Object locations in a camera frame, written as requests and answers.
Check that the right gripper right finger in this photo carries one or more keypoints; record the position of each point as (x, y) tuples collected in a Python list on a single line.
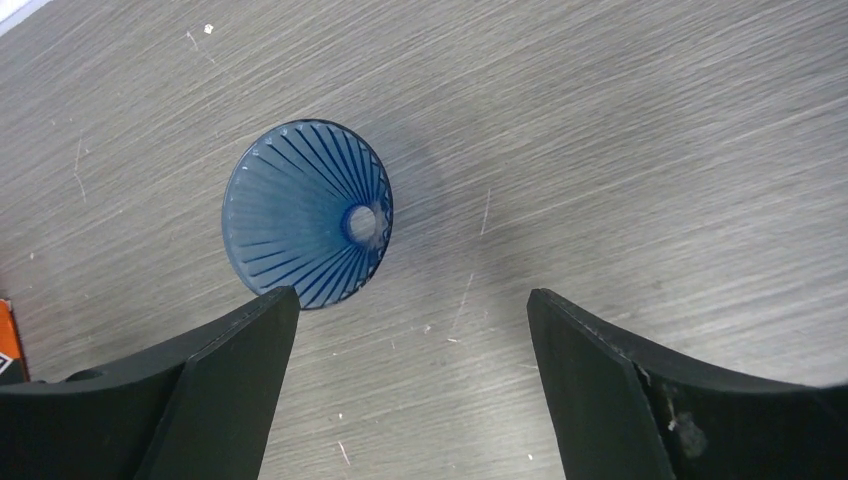
[(625, 407)]

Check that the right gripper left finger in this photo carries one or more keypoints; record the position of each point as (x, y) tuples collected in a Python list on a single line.
[(197, 406)]

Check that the orange coffee filter box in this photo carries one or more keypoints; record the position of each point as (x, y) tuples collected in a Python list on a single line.
[(14, 367)]

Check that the blue glass dripper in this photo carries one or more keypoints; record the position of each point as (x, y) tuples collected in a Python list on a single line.
[(309, 205)]

